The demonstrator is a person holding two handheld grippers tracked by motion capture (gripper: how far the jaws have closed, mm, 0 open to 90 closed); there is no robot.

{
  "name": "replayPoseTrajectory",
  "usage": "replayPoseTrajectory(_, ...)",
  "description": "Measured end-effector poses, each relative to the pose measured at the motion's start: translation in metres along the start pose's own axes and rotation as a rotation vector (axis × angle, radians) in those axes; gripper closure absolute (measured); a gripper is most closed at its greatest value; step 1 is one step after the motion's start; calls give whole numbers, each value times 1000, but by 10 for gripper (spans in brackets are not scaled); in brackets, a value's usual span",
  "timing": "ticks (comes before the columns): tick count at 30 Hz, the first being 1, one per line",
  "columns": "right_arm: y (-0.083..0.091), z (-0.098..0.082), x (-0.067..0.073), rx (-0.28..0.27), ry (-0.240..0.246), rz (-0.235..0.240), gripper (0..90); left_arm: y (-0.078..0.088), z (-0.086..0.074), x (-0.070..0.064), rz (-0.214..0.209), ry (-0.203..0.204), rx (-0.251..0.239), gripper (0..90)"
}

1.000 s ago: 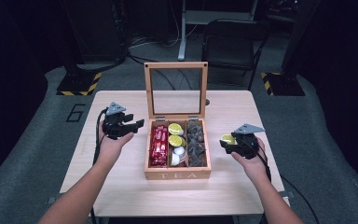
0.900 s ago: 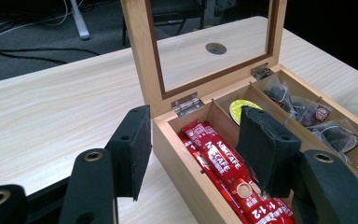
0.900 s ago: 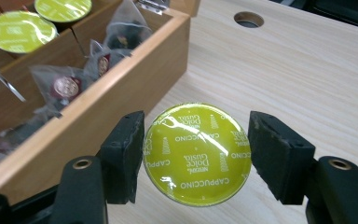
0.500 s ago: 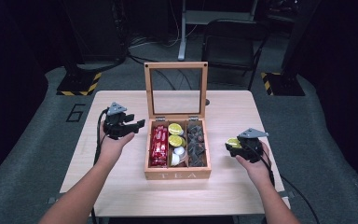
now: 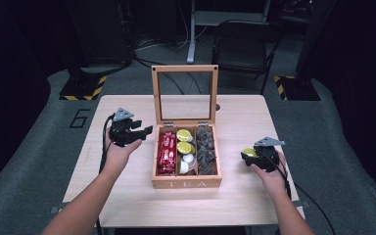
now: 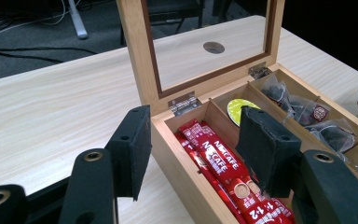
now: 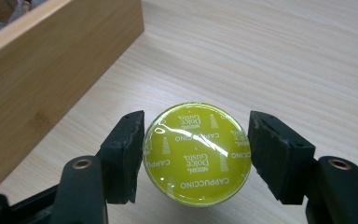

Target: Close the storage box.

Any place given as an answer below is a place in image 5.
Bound pile of dark tea bags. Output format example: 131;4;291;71
195;127;217;176

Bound wooden tea box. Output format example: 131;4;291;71
150;64;223;190

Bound hand-held gripper cable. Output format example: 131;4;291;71
261;150;337;235
94;113;117;235

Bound person's right hand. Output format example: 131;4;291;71
250;151;291;201

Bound black yellow-striped stand base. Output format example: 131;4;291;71
59;74;108;102
272;74;322;102

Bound yellow-lidded capsule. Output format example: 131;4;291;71
242;147;259;158
176;141;196;156
176;128;193;143

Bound right hand-held gripper cable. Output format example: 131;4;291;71
261;150;337;235

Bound black cabinet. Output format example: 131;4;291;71
66;0;135;68

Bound left hand-held gripper cable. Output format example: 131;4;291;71
94;113;117;235

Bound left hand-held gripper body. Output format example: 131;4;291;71
108;107;135;148

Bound row of red sachets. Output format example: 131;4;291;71
156;130;178;176

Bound person's left hand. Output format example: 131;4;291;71
103;129;144;174

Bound black folding chair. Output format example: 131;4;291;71
211;20;284;96

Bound grey metal desk frame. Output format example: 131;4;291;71
186;0;272;65

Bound white capsule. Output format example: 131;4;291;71
178;160;191;175
181;153;197;166

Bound black stand post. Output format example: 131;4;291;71
294;0;340;79

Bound floor cables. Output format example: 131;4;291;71
132;19;210;96

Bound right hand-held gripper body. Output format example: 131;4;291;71
253;136;286;173

